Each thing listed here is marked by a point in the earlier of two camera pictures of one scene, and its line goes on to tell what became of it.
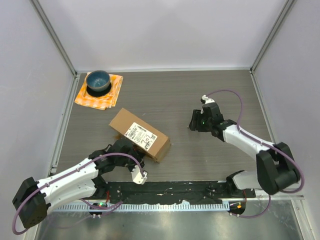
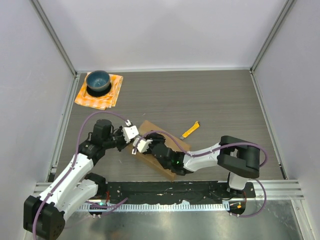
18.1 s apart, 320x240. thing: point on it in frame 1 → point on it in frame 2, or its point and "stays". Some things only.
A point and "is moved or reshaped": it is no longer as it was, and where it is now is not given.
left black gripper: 138,156 → 125,144
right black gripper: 194,124 → 156,138
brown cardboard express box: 154,144 is moved or reshaped
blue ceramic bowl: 97,80 stays
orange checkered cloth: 104,102 stays
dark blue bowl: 99,93 stays
